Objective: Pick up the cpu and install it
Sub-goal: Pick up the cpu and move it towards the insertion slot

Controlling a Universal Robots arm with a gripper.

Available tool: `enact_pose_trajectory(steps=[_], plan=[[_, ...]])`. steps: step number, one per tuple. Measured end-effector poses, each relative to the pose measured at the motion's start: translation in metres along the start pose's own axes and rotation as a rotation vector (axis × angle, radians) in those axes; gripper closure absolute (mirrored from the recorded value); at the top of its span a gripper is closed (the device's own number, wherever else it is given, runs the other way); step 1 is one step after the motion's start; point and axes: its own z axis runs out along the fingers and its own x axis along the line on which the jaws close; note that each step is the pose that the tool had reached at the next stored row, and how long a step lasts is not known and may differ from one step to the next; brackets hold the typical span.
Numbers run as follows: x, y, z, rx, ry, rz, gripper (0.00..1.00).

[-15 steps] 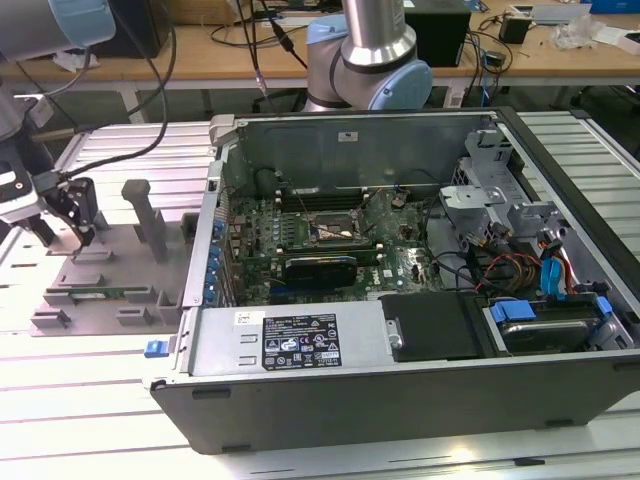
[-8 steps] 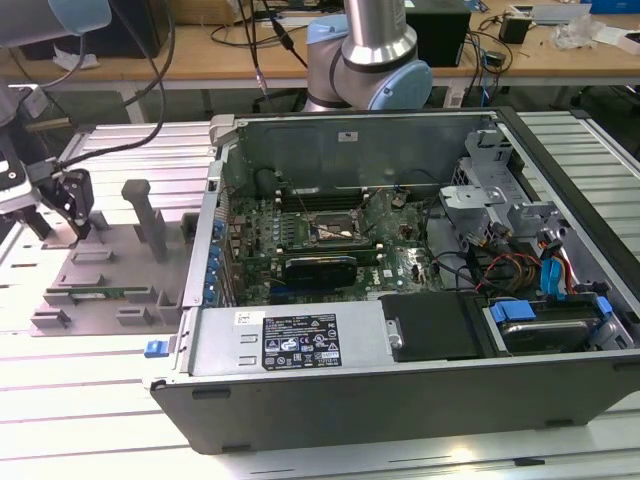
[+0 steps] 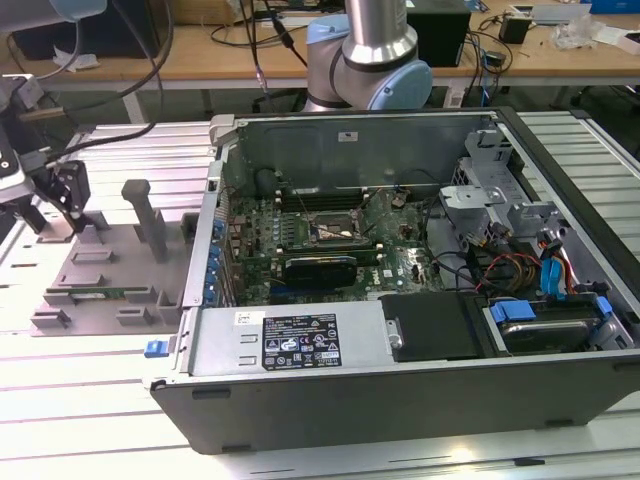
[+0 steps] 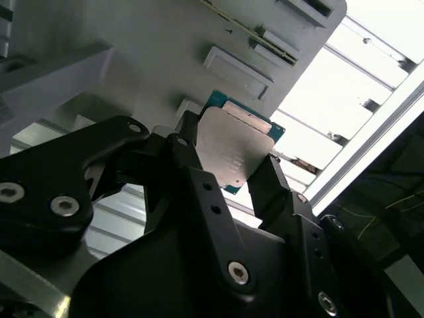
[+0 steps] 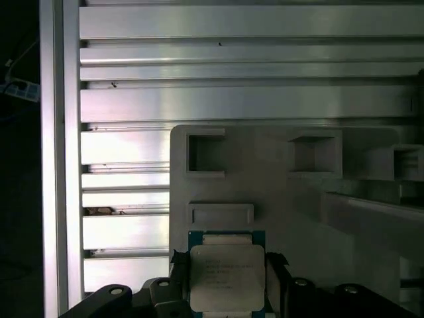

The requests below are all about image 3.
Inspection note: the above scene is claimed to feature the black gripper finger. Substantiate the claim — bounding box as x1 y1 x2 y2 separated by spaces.
10 198 49 235
52 159 91 235

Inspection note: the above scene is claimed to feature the CPU socket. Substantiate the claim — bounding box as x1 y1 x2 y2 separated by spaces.
305 209 362 247

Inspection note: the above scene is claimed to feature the crumpled white paper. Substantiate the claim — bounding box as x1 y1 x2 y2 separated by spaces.
51 44 100 73

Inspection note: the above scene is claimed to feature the grey parts rack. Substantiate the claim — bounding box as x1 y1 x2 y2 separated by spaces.
30 179 201 339

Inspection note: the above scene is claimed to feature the green RAM stick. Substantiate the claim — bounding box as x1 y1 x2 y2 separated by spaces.
62 285 151 301

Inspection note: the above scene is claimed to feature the large black computer tower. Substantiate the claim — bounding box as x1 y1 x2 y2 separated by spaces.
9 0 174 61

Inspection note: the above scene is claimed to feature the wooden desk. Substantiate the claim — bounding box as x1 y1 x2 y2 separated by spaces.
0 9 640 96

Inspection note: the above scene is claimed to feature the black cylinder part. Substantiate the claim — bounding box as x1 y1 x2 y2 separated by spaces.
254 168 278 199

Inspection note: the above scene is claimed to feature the silver power supply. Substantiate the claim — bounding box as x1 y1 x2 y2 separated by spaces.
185 299 397 377

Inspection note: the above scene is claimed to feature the black graphics card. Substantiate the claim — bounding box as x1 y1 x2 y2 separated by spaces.
282 253 359 290

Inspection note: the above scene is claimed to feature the green motherboard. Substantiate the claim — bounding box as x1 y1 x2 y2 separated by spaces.
219 187 447 306

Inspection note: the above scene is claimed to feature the open black PC case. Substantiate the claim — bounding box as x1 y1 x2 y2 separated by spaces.
149 105 640 456

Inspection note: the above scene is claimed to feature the black plastic bay cover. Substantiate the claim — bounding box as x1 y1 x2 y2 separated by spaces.
378 291 496 362

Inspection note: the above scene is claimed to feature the metal drive cage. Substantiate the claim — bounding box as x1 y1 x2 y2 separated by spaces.
438 127 571 251

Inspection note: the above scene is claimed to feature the small black cube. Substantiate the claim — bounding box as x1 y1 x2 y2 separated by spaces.
498 14 530 44

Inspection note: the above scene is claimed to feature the hard disk in blue carrier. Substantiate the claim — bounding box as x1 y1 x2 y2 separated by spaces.
482 293 615 357

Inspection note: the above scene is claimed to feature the grey flat tray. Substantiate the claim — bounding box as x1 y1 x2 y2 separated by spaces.
510 3 591 26

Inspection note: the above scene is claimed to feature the crumpled clear plastic bag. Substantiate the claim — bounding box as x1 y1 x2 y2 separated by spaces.
552 13 601 51

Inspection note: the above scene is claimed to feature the white sheet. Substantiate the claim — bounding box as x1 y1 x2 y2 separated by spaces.
593 25 629 45

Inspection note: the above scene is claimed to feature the blue box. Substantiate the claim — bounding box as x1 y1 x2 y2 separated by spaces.
589 0 640 16

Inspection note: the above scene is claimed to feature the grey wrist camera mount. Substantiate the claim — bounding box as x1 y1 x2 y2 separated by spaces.
0 74 45 122

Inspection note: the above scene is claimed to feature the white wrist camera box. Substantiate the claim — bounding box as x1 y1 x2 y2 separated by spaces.
0 144 27 202

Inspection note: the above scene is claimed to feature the black camera cable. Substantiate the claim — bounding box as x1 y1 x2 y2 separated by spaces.
29 0 176 169

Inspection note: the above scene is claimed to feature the yellow red wire bundle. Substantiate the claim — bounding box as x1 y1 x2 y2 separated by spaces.
477 252 544 294

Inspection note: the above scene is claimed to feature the blue flat wire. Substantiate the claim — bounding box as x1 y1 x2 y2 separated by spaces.
540 252 567 301

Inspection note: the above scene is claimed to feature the red flat wire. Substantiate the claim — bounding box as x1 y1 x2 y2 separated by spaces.
559 249 579 299

